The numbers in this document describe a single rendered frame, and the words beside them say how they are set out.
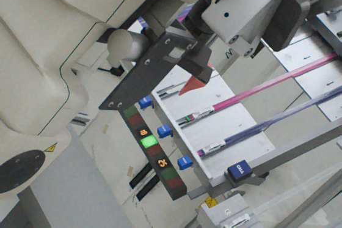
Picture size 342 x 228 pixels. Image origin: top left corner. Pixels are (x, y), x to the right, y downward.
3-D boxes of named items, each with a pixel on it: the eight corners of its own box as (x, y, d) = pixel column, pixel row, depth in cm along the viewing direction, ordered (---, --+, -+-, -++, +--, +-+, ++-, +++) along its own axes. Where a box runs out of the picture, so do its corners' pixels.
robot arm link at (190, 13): (201, -12, 95) (225, 12, 95) (220, -20, 101) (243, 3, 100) (179, 18, 100) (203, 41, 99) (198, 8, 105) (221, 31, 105)
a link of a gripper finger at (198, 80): (162, 69, 113) (187, 36, 107) (193, 90, 115) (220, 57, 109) (152, 89, 108) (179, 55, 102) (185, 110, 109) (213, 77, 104)
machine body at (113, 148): (120, 338, 192) (250, 218, 172) (41, 176, 226) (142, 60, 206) (226, 319, 245) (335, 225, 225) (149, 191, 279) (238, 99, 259)
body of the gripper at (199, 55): (160, 25, 107) (181, -4, 102) (207, 57, 109) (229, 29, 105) (151, 43, 102) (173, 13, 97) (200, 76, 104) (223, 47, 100)
